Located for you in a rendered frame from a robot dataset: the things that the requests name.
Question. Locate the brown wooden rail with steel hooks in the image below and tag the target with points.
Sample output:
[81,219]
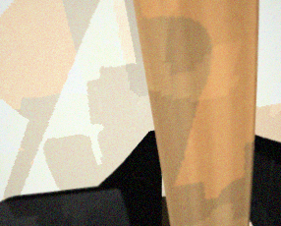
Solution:
[200,60]

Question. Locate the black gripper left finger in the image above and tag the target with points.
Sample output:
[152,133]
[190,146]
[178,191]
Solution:
[129,196]

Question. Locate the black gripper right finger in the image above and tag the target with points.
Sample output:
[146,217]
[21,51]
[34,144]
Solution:
[266,194]

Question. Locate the wooden headboard post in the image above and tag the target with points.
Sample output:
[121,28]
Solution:
[165,213]

